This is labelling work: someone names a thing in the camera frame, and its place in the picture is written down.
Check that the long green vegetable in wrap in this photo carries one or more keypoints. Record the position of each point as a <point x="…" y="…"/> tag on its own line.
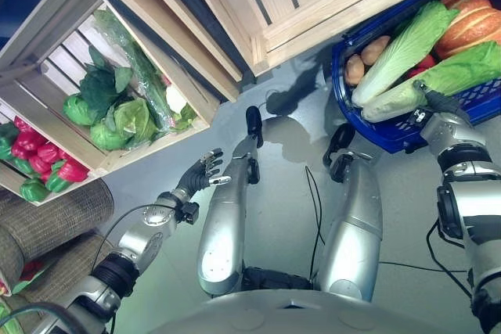
<point x="135" y="60"/>

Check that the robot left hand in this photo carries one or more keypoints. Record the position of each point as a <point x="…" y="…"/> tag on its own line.
<point x="197" y="177"/>

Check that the robot left leg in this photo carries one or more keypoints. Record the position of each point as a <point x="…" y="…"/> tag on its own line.
<point x="225" y="224"/>

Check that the robot silver torso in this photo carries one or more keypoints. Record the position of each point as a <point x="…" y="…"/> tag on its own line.
<point x="313" y="316"/>

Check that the blue plastic basket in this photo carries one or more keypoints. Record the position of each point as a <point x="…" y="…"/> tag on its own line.
<point x="391" y="136"/>

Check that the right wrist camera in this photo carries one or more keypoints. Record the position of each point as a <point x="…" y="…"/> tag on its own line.
<point x="420" y="117"/>

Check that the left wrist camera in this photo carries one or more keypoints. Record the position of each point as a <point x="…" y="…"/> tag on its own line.
<point x="190" y="212"/>

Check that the dark green leafy vegetable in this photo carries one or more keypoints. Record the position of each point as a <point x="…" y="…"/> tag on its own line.
<point x="102" y="83"/>

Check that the white cauliflower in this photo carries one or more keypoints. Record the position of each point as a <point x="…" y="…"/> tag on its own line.
<point x="176" y="97"/>

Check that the wooden crate with greens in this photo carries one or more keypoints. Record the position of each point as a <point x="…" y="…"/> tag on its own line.
<point x="51" y="76"/>

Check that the robot right leg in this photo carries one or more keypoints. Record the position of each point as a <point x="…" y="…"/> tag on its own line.
<point x="354" y="224"/>

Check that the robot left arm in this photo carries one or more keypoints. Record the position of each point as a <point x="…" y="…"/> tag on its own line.
<point x="137" y="242"/>

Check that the red fruit in woven basket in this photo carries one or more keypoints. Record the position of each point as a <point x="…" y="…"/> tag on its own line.
<point x="31" y="269"/>

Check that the large slatted wooden crate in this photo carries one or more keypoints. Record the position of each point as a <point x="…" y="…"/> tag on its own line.
<point x="313" y="1"/>
<point x="164" y="17"/>

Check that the tan potato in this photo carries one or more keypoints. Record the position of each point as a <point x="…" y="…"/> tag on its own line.
<point x="355" y="70"/>
<point x="373" y="50"/>

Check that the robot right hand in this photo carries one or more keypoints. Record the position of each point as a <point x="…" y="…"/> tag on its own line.
<point x="440" y="101"/>

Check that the small round green cabbage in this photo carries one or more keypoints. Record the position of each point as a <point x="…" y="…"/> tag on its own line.
<point x="78" y="110"/>

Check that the green bell pepper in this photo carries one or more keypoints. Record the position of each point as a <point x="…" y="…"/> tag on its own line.
<point x="7" y="142"/>
<point x="23" y="166"/>
<point x="34" y="190"/>
<point x="58" y="182"/>

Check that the woven brown basket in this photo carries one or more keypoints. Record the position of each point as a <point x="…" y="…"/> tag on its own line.
<point x="58" y="216"/>
<point x="58" y="275"/>

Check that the orange pumpkin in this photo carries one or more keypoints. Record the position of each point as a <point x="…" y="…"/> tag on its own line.
<point x="473" y="21"/>

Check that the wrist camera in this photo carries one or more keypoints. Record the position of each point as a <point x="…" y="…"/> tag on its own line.
<point x="420" y="117"/>
<point x="190" y="212"/>

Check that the napa cabbage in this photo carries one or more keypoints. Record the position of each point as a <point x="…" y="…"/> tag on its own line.
<point x="399" y="54"/>
<point x="450" y="72"/>

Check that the robot leg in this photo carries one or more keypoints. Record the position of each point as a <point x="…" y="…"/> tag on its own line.
<point x="354" y="224"/>
<point x="225" y="224"/>

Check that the red bell pepper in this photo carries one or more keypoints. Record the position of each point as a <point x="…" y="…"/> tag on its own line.
<point x="26" y="144"/>
<point x="422" y="66"/>
<point x="21" y="124"/>
<point x="47" y="153"/>
<point x="40" y="164"/>
<point x="73" y="171"/>

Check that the wooden crate with peppers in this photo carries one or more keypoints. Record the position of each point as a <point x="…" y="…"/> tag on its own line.
<point x="84" y="189"/>

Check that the large light green cabbage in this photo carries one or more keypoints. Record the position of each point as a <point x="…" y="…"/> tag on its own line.
<point x="123" y="124"/>

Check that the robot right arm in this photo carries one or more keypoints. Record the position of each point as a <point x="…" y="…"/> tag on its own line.
<point x="466" y="177"/>

